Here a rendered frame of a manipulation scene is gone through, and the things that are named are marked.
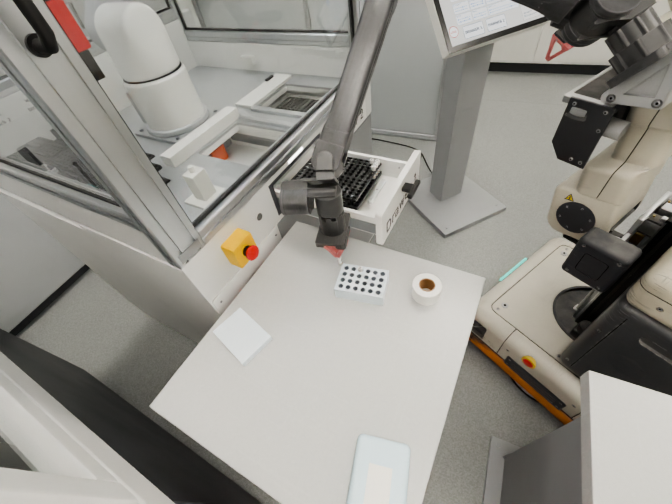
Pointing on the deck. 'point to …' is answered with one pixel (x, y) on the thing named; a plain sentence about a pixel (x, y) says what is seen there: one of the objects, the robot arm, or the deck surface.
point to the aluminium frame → (119, 150)
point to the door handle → (38, 42)
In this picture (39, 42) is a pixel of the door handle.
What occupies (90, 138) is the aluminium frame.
